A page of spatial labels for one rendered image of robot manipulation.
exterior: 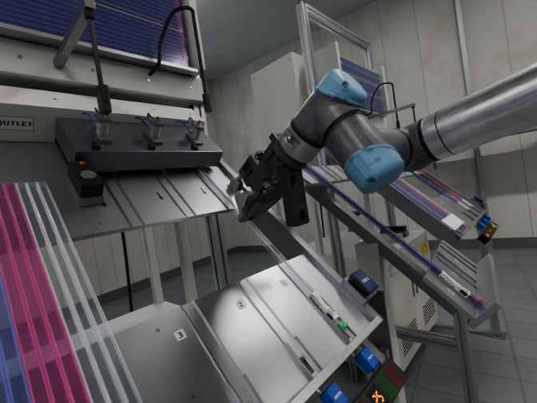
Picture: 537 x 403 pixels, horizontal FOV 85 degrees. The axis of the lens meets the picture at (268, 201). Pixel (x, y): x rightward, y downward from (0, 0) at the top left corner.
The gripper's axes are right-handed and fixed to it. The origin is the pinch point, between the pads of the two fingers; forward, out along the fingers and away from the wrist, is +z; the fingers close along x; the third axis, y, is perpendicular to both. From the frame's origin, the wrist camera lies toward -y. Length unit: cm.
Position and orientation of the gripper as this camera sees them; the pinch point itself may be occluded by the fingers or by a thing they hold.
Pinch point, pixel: (247, 220)
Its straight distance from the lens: 65.8
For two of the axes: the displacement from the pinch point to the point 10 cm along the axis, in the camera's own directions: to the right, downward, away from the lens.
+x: -6.8, 1.2, -7.2
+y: -5.1, -7.9, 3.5
